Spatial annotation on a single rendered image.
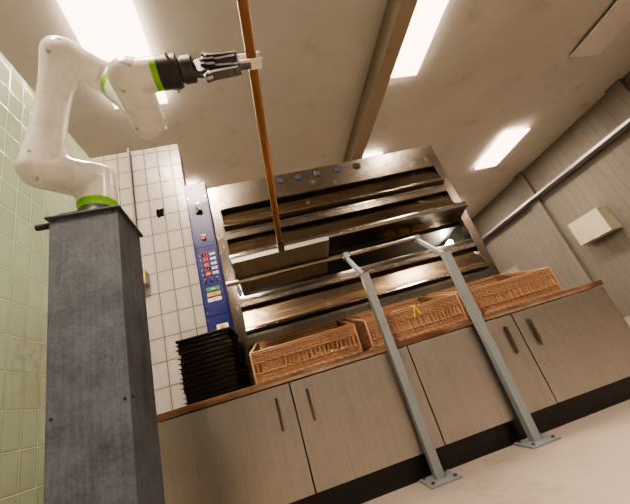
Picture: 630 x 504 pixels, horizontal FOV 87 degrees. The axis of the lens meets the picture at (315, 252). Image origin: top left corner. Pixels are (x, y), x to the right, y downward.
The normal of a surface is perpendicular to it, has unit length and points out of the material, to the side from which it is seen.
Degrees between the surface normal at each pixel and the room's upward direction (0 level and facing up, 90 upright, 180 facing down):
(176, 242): 90
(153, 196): 90
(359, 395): 90
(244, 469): 90
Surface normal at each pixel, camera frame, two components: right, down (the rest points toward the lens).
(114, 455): 0.11, -0.42
